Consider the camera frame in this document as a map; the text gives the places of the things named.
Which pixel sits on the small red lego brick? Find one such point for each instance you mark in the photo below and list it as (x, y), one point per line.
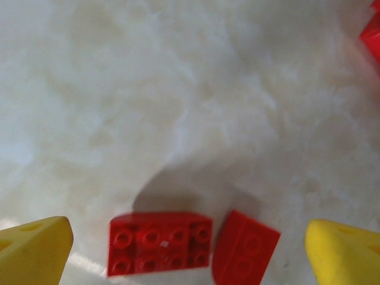
(243, 249)

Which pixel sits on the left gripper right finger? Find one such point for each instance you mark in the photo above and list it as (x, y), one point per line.
(347, 255)

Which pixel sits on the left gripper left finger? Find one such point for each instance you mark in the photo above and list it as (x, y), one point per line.
(32, 252)

